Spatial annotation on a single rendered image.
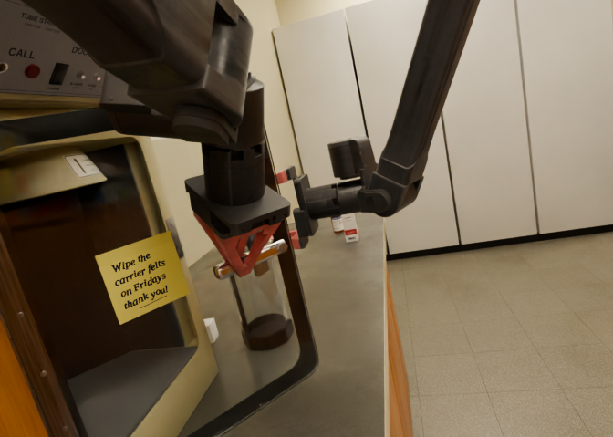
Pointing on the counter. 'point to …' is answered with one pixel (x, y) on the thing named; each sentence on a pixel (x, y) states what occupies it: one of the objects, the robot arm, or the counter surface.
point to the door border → (32, 350)
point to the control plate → (41, 55)
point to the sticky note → (142, 275)
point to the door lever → (247, 256)
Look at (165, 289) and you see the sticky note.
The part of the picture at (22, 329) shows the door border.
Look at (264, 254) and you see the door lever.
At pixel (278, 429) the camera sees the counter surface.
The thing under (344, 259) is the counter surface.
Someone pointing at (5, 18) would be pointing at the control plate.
